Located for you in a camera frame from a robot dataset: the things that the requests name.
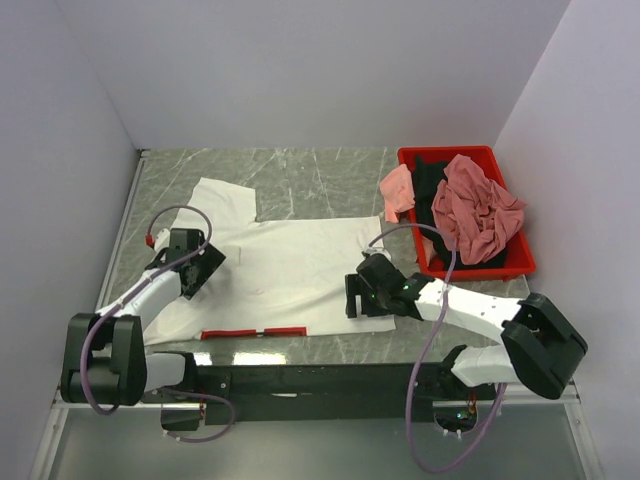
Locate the white t shirt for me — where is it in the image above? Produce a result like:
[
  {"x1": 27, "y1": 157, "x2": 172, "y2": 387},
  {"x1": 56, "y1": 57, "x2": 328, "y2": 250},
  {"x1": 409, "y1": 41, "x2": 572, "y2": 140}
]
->
[{"x1": 144, "y1": 178, "x2": 395, "y2": 345}]

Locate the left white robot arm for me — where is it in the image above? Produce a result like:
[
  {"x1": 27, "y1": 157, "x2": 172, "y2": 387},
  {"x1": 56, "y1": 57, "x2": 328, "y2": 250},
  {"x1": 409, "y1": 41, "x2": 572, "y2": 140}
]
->
[{"x1": 60, "y1": 228, "x2": 226, "y2": 415}]

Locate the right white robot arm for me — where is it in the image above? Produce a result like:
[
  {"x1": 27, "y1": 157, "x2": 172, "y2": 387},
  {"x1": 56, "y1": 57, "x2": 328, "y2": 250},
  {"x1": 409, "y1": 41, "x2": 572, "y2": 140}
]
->
[{"x1": 345, "y1": 253, "x2": 588, "y2": 400}]

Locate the light pink t shirt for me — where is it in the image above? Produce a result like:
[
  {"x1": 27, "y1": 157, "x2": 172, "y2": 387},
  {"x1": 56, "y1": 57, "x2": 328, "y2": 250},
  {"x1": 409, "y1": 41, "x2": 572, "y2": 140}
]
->
[{"x1": 379, "y1": 164, "x2": 415, "y2": 224}]

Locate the black base beam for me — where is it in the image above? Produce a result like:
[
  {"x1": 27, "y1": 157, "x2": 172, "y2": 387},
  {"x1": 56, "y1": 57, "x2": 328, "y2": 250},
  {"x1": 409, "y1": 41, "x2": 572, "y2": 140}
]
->
[{"x1": 139, "y1": 362, "x2": 481, "y2": 426}]

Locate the black t shirt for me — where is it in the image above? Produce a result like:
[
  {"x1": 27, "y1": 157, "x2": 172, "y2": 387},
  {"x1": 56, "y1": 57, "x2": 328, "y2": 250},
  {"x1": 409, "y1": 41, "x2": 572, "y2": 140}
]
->
[{"x1": 412, "y1": 155, "x2": 507, "y2": 270}]

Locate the dusty pink t shirt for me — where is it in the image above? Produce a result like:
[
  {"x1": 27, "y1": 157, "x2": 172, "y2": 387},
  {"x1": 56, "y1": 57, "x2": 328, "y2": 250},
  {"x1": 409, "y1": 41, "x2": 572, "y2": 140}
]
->
[{"x1": 431, "y1": 154, "x2": 526, "y2": 265}]

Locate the red plastic bin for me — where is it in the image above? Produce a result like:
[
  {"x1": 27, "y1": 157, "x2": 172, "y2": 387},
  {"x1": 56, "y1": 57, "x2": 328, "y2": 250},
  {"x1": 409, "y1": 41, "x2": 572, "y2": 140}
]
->
[{"x1": 397, "y1": 145, "x2": 536, "y2": 281}]

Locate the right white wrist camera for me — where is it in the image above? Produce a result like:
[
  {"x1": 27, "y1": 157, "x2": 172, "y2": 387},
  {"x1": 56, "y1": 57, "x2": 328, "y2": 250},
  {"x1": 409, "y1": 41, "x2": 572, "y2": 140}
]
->
[{"x1": 362, "y1": 246, "x2": 392, "y2": 261}]

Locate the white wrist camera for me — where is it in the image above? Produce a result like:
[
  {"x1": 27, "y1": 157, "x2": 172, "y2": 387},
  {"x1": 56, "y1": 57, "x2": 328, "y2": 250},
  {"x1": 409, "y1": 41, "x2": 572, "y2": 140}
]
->
[
  {"x1": 144, "y1": 228, "x2": 170, "y2": 252},
  {"x1": 362, "y1": 246, "x2": 392, "y2": 261}
]

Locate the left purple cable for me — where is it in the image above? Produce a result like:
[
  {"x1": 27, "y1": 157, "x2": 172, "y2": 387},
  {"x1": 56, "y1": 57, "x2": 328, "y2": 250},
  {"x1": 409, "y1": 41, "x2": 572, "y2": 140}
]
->
[{"x1": 79, "y1": 205, "x2": 237, "y2": 444}]

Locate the purple cable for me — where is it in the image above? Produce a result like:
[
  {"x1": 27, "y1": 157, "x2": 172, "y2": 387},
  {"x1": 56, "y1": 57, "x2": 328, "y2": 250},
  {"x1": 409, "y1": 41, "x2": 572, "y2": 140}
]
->
[
  {"x1": 79, "y1": 205, "x2": 237, "y2": 444},
  {"x1": 367, "y1": 223, "x2": 506, "y2": 474}
]

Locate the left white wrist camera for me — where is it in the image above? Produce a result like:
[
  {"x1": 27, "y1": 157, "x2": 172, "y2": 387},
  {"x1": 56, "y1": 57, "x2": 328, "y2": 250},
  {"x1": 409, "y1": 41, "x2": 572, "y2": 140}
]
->
[{"x1": 144, "y1": 228, "x2": 170, "y2": 252}]

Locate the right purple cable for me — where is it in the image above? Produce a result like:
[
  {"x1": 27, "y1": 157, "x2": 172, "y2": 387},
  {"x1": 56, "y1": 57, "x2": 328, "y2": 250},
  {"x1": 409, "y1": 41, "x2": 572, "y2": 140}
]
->
[{"x1": 367, "y1": 223, "x2": 506, "y2": 474}]

